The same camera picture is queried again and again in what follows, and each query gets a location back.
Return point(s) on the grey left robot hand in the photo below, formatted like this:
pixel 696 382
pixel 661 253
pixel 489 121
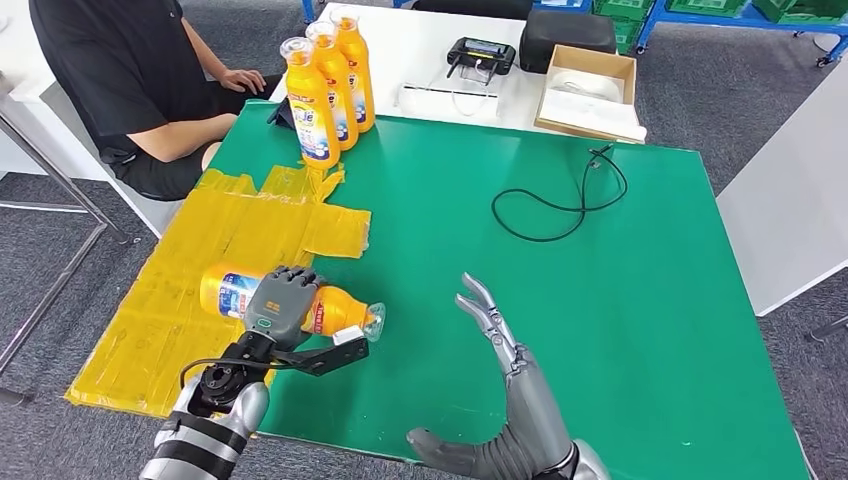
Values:
pixel 281 308

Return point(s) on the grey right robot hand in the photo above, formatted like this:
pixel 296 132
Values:
pixel 523 411

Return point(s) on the person's left hand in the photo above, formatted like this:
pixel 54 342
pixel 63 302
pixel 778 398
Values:
pixel 244 79

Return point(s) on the orange detergent bottle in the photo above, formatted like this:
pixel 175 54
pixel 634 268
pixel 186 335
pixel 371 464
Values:
pixel 331 311
pixel 308 99
pixel 338 86
pixel 361 66

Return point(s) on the person's right forearm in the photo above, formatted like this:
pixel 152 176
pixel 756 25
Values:
pixel 179 136

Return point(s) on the person's left forearm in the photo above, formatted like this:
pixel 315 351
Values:
pixel 202 53

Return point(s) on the tablet in blue case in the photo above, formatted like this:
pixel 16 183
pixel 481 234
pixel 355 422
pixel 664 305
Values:
pixel 281 114

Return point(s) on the yellow taped plastic sheet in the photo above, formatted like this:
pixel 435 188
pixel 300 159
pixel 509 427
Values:
pixel 199 232

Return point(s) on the person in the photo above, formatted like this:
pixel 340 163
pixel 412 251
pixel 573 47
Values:
pixel 126 66

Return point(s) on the white stool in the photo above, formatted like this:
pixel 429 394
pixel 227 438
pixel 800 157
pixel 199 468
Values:
pixel 156 212

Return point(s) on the white table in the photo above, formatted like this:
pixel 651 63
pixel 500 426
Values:
pixel 40 119
pixel 411 38
pixel 795 199

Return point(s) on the green table mat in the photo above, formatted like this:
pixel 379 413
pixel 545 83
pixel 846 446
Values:
pixel 430 199

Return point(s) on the black remote controller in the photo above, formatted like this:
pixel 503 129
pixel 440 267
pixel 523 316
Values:
pixel 480 57

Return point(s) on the white flat board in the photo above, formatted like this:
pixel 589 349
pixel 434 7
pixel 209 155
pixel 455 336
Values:
pixel 583 114

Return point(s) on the grey table leg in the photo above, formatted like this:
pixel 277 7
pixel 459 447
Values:
pixel 825 328

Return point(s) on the brown cardboard box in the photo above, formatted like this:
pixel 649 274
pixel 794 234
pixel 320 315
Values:
pixel 563 57

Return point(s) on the black carry case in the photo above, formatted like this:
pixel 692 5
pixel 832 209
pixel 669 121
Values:
pixel 563 34

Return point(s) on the white foam insert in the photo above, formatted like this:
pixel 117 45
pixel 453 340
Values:
pixel 586 84

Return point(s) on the green plastic crate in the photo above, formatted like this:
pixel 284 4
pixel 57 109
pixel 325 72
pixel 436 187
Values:
pixel 702 6
pixel 795 9
pixel 623 8
pixel 626 36

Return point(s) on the blue metal rack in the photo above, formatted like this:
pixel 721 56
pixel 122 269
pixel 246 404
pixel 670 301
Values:
pixel 762 26

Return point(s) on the black left camera bracket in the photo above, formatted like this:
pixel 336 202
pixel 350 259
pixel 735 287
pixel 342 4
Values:
pixel 324 358

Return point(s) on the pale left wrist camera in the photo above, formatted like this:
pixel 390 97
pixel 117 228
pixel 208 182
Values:
pixel 349 334

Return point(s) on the grey metal table frame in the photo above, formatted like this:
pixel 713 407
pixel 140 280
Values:
pixel 50 166

